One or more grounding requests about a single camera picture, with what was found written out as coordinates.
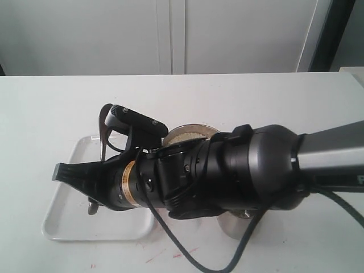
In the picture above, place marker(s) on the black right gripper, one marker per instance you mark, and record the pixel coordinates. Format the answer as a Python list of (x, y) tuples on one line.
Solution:
[(110, 183)]

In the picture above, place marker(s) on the steel bowl with rice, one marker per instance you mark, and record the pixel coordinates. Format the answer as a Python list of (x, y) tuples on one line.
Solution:
[(188, 132)]

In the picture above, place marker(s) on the white cabinet behind table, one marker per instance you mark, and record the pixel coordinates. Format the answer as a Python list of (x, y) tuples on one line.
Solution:
[(41, 38)]

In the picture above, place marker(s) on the brown wooden spoon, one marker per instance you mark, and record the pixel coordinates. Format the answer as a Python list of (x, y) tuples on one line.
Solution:
[(103, 134)]

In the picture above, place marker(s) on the white rectangular plastic tray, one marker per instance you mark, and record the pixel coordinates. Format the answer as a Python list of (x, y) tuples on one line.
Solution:
[(67, 220)]

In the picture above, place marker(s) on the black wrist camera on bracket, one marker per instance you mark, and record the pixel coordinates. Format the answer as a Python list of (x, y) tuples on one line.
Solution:
[(141, 131)]

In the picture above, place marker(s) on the stainless steel cup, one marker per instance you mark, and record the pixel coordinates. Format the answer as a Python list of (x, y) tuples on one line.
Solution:
[(235, 222)]

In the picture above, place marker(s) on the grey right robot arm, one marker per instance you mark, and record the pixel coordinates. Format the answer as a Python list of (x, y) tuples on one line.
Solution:
[(240, 170)]

